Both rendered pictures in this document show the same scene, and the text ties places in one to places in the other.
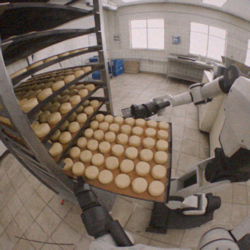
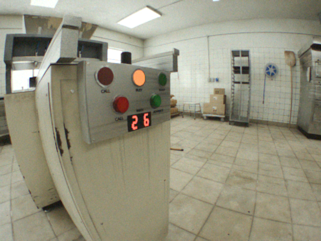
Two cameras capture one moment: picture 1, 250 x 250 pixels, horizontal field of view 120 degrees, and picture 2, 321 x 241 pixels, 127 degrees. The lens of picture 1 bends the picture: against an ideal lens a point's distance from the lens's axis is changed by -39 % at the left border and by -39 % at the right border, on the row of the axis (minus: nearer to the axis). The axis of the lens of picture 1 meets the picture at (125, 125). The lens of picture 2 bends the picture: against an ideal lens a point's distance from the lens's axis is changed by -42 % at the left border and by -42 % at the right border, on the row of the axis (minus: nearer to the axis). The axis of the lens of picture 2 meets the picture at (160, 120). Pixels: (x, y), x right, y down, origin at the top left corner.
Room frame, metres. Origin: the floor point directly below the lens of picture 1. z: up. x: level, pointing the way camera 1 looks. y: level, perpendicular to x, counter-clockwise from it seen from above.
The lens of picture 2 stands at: (0.36, -0.90, 0.78)
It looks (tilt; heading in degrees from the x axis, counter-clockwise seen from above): 12 degrees down; 278
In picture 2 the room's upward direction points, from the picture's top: 1 degrees counter-clockwise
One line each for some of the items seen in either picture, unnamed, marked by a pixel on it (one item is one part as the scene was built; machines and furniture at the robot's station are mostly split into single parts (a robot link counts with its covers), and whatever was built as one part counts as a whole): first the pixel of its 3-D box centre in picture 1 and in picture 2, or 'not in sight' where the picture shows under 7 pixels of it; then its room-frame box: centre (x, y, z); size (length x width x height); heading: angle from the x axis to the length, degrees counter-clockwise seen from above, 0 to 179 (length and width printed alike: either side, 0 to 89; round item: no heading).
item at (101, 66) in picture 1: (56, 72); not in sight; (0.65, 0.38, 1.23); 0.64 x 0.03 x 0.03; 71
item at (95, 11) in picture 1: (47, 29); not in sight; (0.65, 0.38, 1.50); 0.64 x 0.03 x 0.03; 71
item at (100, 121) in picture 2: not in sight; (134, 97); (0.45, -1.20, 0.77); 0.24 x 0.04 x 0.14; 59
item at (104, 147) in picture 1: (104, 147); not in sight; (0.32, 0.09, 0.96); 0.05 x 0.05 x 0.02
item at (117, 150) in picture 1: (117, 150); not in sight; (0.30, 0.04, 0.96); 0.05 x 0.05 x 0.02
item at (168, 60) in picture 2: not in sight; (70, 85); (1.22, -1.82, 0.87); 2.01 x 0.03 x 0.07; 149
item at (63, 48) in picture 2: not in sight; (36, 87); (1.37, -1.57, 0.87); 2.01 x 0.03 x 0.07; 149
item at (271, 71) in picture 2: not in sight; (271, 83); (-2.11, -4.23, 1.10); 0.41 x 0.17 x 1.10; 150
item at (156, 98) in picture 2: not in sight; (155, 101); (0.41, -1.23, 0.76); 0.03 x 0.02 x 0.03; 59
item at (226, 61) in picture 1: (238, 66); (57, 35); (1.20, -1.64, 1.25); 0.56 x 0.29 x 0.14; 59
